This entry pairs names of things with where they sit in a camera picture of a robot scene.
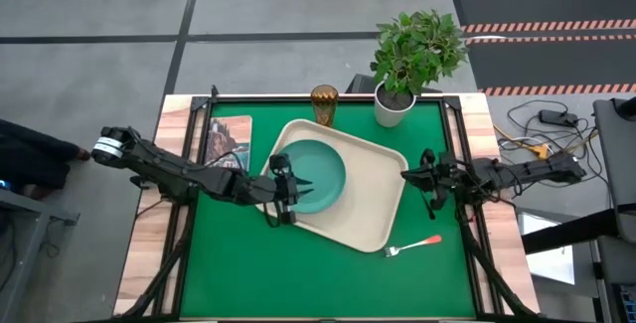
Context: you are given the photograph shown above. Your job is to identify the black aluminium table frame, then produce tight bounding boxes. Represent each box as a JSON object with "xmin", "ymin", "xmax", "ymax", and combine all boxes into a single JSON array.
[{"xmin": 112, "ymin": 83, "xmax": 541, "ymax": 323}]

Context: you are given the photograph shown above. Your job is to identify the green plant in white pot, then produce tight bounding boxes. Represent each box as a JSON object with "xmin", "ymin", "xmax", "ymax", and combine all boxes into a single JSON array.
[{"xmin": 369, "ymin": 9, "xmax": 469, "ymax": 129}]

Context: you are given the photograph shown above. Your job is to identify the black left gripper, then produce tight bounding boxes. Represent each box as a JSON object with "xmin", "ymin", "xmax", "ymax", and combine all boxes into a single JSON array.
[{"xmin": 250, "ymin": 152, "xmax": 316, "ymax": 226}]

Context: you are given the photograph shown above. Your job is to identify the grey metal cart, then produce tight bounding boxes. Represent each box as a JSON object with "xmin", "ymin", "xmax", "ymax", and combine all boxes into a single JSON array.
[{"xmin": 0, "ymin": 187, "xmax": 80, "ymax": 323}]

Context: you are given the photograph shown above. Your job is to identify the amber textured glass cup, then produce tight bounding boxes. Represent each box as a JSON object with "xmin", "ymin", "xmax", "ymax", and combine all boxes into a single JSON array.
[{"xmin": 310, "ymin": 83, "xmax": 340, "ymax": 128}]

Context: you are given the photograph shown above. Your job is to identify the black cable tangle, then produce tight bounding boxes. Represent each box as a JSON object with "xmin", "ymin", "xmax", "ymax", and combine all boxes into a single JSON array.
[{"xmin": 496, "ymin": 98, "xmax": 613, "ymax": 193}]

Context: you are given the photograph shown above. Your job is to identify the teal round plate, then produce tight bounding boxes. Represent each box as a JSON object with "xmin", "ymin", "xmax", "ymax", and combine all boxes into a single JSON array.
[{"xmin": 275, "ymin": 138, "xmax": 348, "ymax": 215}]

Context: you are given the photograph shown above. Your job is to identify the green table mat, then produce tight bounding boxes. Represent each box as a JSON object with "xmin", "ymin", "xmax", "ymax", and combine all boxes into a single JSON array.
[{"xmin": 179, "ymin": 99, "xmax": 477, "ymax": 319}]

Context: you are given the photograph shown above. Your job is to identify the yellow power plug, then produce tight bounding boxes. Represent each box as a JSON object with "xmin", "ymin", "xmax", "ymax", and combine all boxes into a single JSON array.
[{"xmin": 526, "ymin": 142, "xmax": 551, "ymax": 160}]

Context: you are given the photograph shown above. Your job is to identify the white sheet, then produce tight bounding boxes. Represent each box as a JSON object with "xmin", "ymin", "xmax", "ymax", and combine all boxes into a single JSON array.
[{"xmin": 516, "ymin": 212, "xmax": 576, "ymax": 285}]

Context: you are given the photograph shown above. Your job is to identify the black power adapter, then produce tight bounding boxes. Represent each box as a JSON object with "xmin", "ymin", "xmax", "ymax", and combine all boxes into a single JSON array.
[{"xmin": 539, "ymin": 108, "xmax": 580, "ymax": 128}]

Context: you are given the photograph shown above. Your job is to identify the black bar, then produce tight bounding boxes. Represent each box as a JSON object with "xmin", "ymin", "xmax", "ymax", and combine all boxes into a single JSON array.
[{"xmin": 521, "ymin": 208, "xmax": 620, "ymax": 255}]

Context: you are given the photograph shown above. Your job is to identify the silver fork with red handle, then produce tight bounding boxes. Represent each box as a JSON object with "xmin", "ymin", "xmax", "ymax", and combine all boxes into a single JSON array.
[{"xmin": 384, "ymin": 234, "xmax": 443, "ymax": 258}]

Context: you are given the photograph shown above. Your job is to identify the illustrated book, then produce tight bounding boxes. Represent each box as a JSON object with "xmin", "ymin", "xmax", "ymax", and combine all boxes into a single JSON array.
[{"xmin": 204, "ymin": 114, "xmax": 253, "ymax": 173}]

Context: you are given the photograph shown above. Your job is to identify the black floor mat orange stripes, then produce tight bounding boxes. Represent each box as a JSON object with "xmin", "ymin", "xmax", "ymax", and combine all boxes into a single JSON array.
[
  {"xmin": 449, "ymin": 0, "xmax": 636, "ymax": 35},
  {"xmin": 464, "ymin": 34, "xmax": 636, "ymax": 97}
]

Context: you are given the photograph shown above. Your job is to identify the beige plastic tray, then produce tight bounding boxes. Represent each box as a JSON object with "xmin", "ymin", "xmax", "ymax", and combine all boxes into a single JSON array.
[{"xmin": 254, "ymin": 118, "xmax": 410, "ymax": 254}]

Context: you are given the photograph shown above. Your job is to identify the grey flat panel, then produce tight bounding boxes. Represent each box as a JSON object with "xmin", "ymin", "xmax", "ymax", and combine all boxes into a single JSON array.
[{"xmin": 592, "ymin": 96, "xmax": 636, "ymax": 244}]

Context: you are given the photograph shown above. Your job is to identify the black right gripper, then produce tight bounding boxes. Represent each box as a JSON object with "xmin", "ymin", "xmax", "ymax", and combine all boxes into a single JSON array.
[{"xmin": 400, "ymin": 147, "xmax": 472, "ymax": 211}]

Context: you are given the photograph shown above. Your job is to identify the person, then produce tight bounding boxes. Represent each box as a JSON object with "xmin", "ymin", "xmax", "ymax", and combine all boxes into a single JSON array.
[{"xmin": 0, "ymin": 117, "xmax": 92, "ymax": 201}]

